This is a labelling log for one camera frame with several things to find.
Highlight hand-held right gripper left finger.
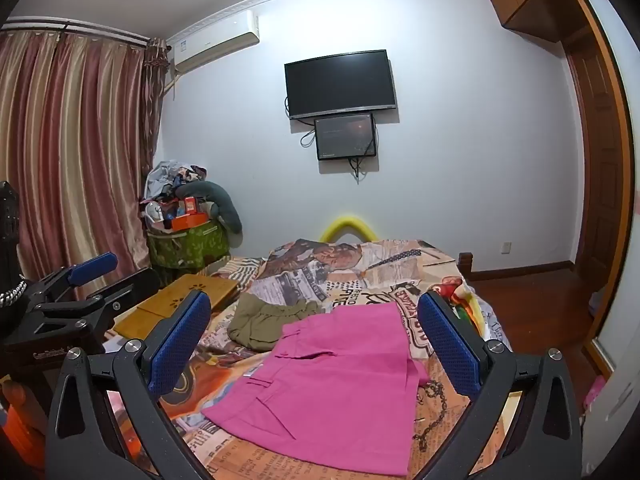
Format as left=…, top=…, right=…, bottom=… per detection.
left=46, top=290, right=213, bottom=480

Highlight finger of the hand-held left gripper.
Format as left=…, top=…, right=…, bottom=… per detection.
left=27, top=252, right=119, bottom=306
left=32, top=266, right=161, bottom=333

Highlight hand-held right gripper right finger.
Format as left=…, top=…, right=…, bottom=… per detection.
left=417, top=290, right=596, bottom=480

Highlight pink pants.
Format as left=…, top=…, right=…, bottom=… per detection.
left=201, top=305, right=431, bottom=477

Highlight wooden folding lap table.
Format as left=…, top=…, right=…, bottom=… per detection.
left=112, top=274, right=238, bottom=341

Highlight olive green garment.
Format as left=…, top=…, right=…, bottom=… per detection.
left=227, top=296, right=331, bottom=353

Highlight green storage bin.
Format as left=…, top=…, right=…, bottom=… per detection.
left=146, top=220, right=232, bottom=268

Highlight newspaper print blanket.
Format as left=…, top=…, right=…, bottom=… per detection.
left=100, top=237, right=513, bottom=480

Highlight orange box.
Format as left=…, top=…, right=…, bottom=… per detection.
left=167, top=212, right=208, bottom=231

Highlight striped pink curtain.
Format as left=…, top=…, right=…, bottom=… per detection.
left=0, top=30, right=166, bottom=286

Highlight pile of mixed clothes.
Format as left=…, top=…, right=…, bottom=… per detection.
left=142, top=160, right=211, bottom=221

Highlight grey long pillow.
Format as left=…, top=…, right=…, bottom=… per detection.
left=172, top=180, right=244, bottom=248

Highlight white sliding door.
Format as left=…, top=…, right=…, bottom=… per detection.
left=582, top=0, right=640, bottom=451

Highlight white air conditioner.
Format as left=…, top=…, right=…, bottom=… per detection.
left=167, top=10, right=261, bottom=73

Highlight black object with metal chain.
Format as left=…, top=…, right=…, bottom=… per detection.
left=0, top=180, right=27, bottom=331

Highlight small wall monitor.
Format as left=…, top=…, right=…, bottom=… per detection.
left=314, top=112, right=377, bottom=162

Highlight white curtain rail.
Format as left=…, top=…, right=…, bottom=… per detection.
left=0, top=16, right=151, bottom=46

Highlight black wall television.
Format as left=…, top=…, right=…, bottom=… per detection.
left=284, top=50, right=398, bottom=121

